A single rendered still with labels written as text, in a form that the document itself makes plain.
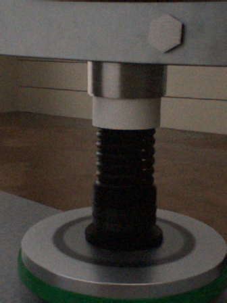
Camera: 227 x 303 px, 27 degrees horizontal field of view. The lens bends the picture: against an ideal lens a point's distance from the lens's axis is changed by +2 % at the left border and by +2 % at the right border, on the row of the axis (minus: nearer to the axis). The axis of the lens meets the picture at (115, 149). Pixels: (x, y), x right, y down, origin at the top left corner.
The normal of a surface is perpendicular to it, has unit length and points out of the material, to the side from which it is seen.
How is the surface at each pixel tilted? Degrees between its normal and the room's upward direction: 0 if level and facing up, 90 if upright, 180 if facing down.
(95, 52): 90
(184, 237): 0
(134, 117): 90
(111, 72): 90
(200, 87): 90
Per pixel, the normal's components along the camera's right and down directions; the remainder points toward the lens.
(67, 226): 0.02, -0.98
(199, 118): -0.59, 0.14
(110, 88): -0.39, 0.17
